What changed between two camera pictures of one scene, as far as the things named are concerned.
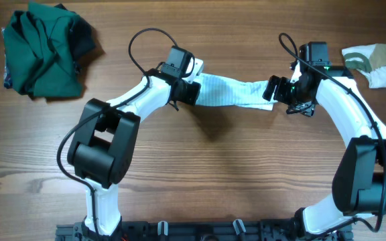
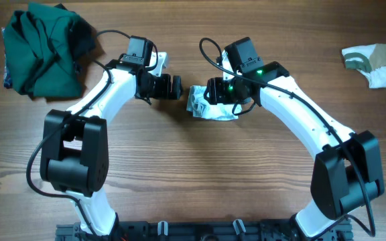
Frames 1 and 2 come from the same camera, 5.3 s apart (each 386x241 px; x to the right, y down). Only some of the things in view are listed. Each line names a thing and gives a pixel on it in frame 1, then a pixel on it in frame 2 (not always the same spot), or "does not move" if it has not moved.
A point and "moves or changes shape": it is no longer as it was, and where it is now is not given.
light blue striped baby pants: (221, 92) moves or changes shape
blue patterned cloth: (7, 80) does not move
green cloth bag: (43, 45) does not move
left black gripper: (189, 100) to (163, 91)
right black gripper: (307, 108) to (214, 90)
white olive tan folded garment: (376, 61) does not move
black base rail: (200, 230) does not move
